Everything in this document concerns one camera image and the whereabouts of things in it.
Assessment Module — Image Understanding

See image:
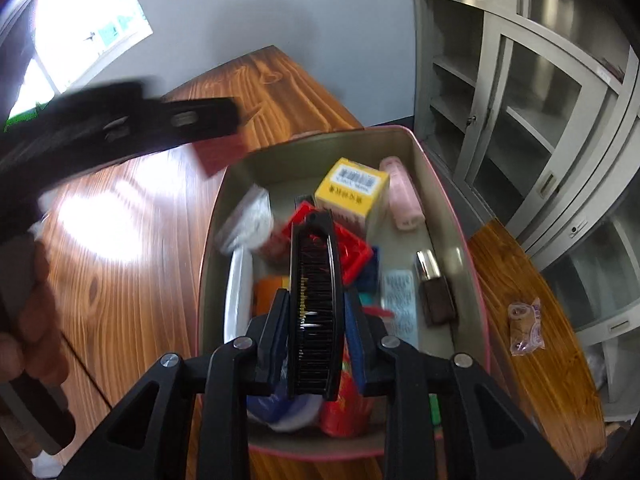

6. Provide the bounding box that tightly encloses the grey glass-door cabinet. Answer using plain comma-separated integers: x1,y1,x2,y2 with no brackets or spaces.
410,0,640,421

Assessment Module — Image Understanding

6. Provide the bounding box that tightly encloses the blue bottle with white cap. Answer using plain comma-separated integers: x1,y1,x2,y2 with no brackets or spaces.
247,390,326,433

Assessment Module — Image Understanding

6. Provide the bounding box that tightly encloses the wooden desk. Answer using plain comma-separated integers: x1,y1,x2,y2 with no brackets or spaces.
30,45,386,480

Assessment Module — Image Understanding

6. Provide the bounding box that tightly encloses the orange and yellow building block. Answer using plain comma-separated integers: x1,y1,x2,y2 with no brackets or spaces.
252,275,292,318

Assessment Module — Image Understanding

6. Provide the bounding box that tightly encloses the white packet with red print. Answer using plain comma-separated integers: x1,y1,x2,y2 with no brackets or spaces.
215,185,275,256

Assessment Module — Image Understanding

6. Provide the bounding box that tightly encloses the blue building block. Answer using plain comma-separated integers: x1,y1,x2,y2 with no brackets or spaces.
356,245,382,293

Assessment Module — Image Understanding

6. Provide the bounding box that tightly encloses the yellow cardboard box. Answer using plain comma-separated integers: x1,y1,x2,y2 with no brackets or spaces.
314,156,391,241

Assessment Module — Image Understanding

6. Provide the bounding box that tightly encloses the pink tin box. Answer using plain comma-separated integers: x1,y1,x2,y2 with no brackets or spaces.
196,125,493,461

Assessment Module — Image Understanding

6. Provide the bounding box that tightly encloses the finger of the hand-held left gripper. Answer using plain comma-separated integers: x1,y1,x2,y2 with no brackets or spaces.
145,96,241,153

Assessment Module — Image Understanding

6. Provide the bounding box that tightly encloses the white tissue pack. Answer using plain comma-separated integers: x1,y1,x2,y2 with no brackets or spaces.
223,247,256,346

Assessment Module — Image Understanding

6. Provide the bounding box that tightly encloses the person's left hand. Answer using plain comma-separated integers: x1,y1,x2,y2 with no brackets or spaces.
0,235,71,388

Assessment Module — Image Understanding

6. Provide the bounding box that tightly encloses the black comb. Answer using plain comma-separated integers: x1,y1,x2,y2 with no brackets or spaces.
286,208,346,402

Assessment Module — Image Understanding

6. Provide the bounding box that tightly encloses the small clear plastic packet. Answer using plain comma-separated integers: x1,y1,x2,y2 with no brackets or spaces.
507,296,546,358

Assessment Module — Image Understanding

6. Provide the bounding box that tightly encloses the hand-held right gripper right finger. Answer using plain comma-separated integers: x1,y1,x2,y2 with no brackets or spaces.
342,290,576,480

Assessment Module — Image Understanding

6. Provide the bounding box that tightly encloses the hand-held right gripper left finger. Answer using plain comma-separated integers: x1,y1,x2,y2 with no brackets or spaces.
57,287,291,480

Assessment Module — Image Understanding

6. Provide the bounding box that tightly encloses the window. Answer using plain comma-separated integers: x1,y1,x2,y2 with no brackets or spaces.
0,0,153,126

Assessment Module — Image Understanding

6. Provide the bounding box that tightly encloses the pink hair roller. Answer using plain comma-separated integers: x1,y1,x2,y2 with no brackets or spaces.
379,156,426,232

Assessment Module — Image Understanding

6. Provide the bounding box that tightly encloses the red building block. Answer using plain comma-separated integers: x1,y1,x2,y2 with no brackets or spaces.
280,202,375,291

